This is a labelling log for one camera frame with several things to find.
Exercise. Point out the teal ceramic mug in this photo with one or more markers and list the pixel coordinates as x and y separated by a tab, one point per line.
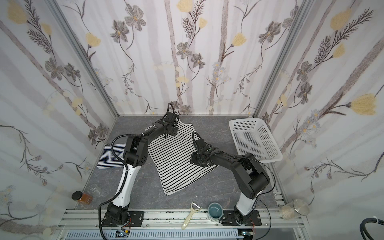
215	212

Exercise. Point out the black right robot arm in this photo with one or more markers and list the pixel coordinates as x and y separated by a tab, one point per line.
250	176

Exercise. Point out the amber spice jar black lid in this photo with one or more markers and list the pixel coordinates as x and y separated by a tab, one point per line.
82	198

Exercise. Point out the aluminium mounting rail frame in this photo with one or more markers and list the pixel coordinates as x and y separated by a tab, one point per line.
167	225

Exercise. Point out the clear jar with metal lid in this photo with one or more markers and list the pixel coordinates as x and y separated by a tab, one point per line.
294	209

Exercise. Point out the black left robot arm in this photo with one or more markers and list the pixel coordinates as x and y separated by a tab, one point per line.
115	212

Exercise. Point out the blue white striped tank top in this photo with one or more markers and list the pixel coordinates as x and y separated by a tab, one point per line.
108	160

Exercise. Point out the black white striped tank top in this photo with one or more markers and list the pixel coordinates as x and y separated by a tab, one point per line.
172	156

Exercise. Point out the cream vegetable peeler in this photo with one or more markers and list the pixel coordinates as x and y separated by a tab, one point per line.
194	209

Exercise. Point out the white plastic laundry basket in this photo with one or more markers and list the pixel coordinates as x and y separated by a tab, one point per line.
253	136

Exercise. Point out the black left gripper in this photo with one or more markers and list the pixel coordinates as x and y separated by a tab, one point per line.
170	126

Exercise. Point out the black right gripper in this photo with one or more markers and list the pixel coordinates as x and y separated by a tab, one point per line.
199	153

